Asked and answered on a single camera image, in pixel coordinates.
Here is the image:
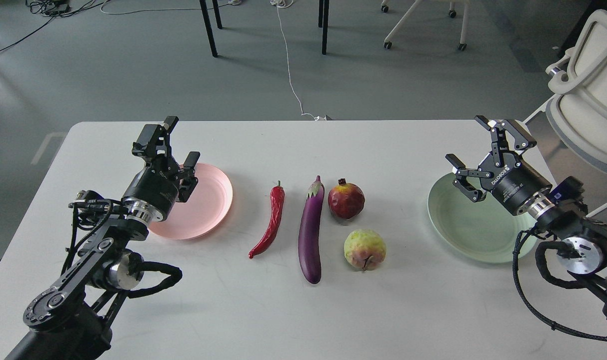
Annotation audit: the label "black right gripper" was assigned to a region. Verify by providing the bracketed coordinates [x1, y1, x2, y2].
[445, 115, 552, 216]

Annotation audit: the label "white office chair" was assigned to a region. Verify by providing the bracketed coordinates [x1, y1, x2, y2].
[529, 9, 607, 174]

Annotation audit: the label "red pomegranate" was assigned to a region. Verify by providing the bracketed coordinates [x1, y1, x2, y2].
[327, 178, 366, 220]

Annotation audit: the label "black cables on floor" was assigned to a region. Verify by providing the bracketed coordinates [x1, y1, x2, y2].
[0, 0, 109, 60]

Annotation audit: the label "white chair wheeled base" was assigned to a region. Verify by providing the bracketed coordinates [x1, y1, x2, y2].
[382, 0, 473, 52]

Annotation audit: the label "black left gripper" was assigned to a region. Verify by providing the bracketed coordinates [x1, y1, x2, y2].
[121, 116, 201, 223]

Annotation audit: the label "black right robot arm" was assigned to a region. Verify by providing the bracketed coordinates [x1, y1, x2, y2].
[445, 115, 607, 342]

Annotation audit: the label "purple eggplant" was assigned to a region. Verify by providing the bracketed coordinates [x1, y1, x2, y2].
[297, 175, 325, 284]

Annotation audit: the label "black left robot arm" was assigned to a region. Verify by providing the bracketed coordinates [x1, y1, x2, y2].
[7, 116, 200, 360]

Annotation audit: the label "red chili pepper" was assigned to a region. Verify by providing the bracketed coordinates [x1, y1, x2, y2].
[248, 180, 286, 259]

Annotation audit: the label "pink plate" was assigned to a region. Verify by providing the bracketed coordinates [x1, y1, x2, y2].
[149, 163, 233, 240]

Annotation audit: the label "light green plate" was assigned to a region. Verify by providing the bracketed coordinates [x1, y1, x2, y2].
[427, 173, 535, 264]

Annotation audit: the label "white cable on floor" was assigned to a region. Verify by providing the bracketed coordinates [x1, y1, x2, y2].
[269, 0, 329, 122]

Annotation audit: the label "black table legs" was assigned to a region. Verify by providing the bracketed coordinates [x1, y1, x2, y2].
[199, 0, 330, 58]

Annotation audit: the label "green pink apple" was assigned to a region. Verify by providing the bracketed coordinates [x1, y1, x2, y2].
[343, 228, 387, 271]

